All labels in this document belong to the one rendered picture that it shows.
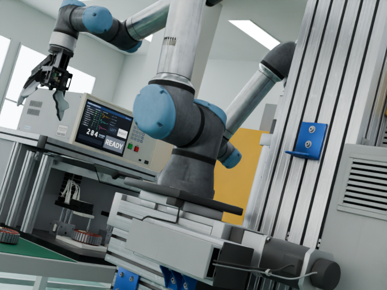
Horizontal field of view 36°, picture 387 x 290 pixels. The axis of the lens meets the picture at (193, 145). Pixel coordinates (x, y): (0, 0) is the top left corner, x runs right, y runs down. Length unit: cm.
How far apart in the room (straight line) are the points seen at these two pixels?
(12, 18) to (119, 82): 227
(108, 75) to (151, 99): 920
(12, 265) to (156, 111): 66
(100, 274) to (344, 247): 93
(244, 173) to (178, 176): 468
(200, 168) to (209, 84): 780
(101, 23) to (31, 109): 90
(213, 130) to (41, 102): 117
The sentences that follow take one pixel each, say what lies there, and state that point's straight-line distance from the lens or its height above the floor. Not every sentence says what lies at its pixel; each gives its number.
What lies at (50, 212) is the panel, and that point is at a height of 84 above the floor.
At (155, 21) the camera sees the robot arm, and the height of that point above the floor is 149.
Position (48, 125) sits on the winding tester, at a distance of 245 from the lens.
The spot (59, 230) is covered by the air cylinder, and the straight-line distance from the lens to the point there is 233.
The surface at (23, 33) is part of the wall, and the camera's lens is 960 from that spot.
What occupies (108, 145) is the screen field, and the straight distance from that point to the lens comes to 242.
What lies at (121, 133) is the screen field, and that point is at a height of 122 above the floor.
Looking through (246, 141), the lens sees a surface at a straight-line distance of 622.
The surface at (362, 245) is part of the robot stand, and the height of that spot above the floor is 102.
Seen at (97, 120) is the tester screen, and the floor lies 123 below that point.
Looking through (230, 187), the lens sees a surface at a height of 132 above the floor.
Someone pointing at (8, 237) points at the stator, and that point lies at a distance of 195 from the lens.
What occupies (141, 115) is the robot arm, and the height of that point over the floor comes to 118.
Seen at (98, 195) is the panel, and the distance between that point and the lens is 259.
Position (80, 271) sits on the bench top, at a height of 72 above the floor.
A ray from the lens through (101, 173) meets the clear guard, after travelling 207.
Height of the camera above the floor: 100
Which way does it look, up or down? 6 degrees up
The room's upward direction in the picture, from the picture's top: 15 degrees clockwise
